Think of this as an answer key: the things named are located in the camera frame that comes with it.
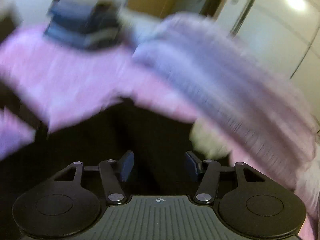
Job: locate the black garment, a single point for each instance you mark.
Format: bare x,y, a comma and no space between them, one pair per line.
155,135

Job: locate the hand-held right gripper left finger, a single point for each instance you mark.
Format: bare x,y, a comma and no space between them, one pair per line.
126,167

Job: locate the white wardrobe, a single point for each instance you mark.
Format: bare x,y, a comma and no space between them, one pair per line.
275,30

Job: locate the folded dark blue cloth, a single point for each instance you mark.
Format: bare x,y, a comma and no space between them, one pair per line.
80,22

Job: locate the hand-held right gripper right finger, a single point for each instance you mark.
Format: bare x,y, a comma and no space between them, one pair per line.
192,167

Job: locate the pink rose blanket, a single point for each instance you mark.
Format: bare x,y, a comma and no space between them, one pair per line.
62,80

